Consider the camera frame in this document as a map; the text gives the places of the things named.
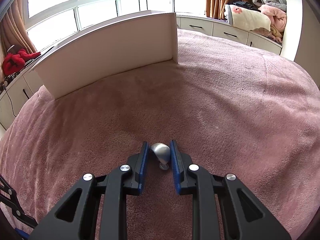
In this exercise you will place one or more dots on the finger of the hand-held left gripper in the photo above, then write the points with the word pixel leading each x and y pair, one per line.
pixel 17 213

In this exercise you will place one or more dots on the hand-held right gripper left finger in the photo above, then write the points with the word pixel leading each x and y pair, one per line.
pixel 143 170

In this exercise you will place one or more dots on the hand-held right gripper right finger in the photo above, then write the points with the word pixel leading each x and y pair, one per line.
pixel 175 170

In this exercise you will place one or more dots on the silver dome earring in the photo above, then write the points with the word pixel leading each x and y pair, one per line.
pixel 161 152

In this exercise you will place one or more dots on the white storage box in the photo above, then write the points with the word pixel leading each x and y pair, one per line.
pixel 112 55

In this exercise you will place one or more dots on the pink bed blanket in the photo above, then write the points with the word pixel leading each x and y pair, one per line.
pixel 225 105

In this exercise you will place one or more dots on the red plush toy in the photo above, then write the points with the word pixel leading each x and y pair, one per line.
pixel 15 60

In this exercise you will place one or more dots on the yellow blanket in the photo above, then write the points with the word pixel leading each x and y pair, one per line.
pixel 276 32

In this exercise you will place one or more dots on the dark clothing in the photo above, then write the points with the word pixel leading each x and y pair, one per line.
pixel 246 5

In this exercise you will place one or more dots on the pink fluffy blanket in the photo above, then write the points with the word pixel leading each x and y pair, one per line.
pixel 277 17

